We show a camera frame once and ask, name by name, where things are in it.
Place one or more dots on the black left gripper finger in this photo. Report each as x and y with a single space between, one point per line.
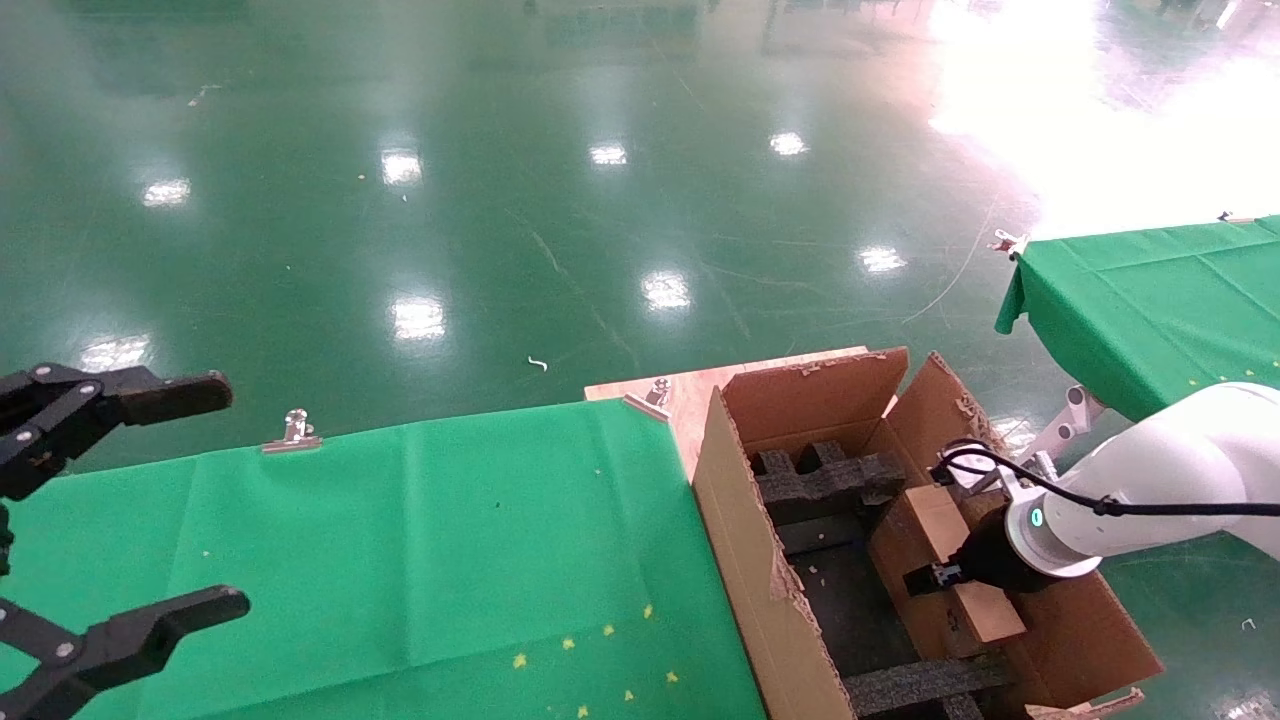
130 640
120 395

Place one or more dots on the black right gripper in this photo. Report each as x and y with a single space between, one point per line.
990 560

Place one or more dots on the small brown cardboard box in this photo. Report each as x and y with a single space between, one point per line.
930 520

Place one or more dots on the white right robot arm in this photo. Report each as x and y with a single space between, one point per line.
1180 460

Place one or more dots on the large open brown carton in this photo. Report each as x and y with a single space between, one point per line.
750 580

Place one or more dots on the black foam insert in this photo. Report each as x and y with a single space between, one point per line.
920 685
820 485

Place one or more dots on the grey metal table leg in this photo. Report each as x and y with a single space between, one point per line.
1075 410

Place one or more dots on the large green table cloth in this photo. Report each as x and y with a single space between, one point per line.
400 550

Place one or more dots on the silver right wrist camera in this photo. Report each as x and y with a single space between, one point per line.
975 478

